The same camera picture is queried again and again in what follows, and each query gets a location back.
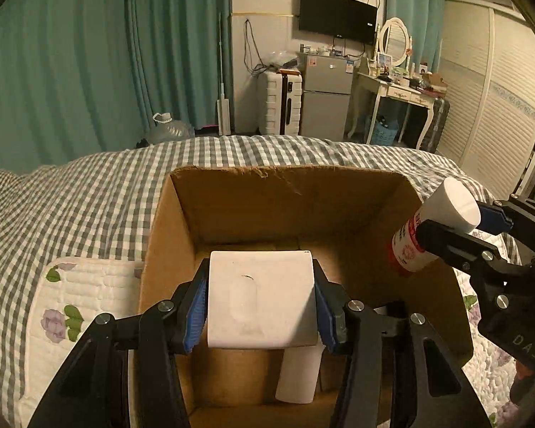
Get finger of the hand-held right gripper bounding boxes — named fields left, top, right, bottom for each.
left=475, top=194, right=535, bottom=261
left=416, top=221, right=535, bottom=277

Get oval white-framed mirror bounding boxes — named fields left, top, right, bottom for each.
left=377, top=17, right=414, bottom=68

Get white hard-shell suitcase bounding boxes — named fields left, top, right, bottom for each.
left=257, top=71, right=304, bottom=136

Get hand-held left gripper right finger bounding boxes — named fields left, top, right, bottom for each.
left=311, top=259, right=493, bottom=428

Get grey two-door fridge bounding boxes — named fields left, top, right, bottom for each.
left=297, top=51, right=356, bottom=142

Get narrow teal curtain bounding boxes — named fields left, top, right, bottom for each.
left=384, top=0, right=447, bottom=76

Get clear plastic bag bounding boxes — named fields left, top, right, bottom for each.
left=265, top=49, right=297, bottom=71

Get grey checked blanket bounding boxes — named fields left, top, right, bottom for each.
left=0, top=134, right=520, bottom=428

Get wide teal curtain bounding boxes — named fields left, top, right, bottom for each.
left=0, top=0, right=233, bottom=175

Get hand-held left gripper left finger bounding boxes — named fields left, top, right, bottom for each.
left=27, top=259, right=211, bottom=428

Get white flat mop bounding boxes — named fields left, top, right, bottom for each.
left=216, top=12, right=233, bottom=137

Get white square box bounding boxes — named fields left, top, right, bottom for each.
left=206, top=250, right=322, bottom=350

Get dark suitcase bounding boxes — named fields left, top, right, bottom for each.
left=421, top=97, right=451, bottom=153

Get blue waste bin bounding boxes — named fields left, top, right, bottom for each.
left=368, top=117, right=401, bottom=146

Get white dressing table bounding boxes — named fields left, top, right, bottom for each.
left=344, top=70, right=438, bottom=151

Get white bottle with red label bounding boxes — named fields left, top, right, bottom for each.
left=389, top=177, right=482, bottom=275

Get clear plastic water jug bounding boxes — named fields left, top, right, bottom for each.
left=146, top=112, right=196, bottom=146

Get hanging wall cables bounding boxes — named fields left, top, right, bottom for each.
left=243, top=18, right=269, bottom=77

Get brown cardboard box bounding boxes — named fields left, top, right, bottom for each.
left=129, top=166, right=476, bottom=428

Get black wall television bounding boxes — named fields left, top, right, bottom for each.
left=298, top=0, right=379, bottom=46

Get white floral quilt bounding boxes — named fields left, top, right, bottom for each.
left=19, top=256, right=524, bottom=428

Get white cylinder container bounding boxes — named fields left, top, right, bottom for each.
left=275, top=345, right=322, bottom=404

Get white louvred wardrobe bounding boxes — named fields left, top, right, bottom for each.
left=432, top=0, right=535, bottom=202

